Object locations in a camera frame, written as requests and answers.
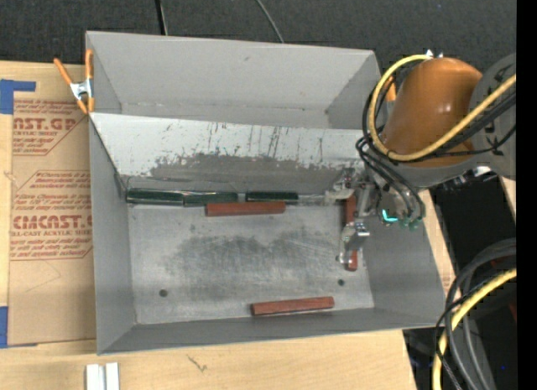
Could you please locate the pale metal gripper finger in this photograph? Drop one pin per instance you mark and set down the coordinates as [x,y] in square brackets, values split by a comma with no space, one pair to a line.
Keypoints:
[343,187]
[351,239]

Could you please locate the red-brown flat block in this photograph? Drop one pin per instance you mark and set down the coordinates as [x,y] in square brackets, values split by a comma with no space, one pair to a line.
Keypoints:
[245,208]
[350,210]
[293,306]

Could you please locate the grey metal bin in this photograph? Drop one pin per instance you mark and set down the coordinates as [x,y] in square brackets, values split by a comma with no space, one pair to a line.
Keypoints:
[235,254]

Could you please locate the brown cardboard board red print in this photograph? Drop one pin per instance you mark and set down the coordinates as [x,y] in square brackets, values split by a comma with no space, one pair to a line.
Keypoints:
[50,212]

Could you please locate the black cylinder on white bracket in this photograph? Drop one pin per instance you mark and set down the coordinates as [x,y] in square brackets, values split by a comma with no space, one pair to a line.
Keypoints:
[482,170]

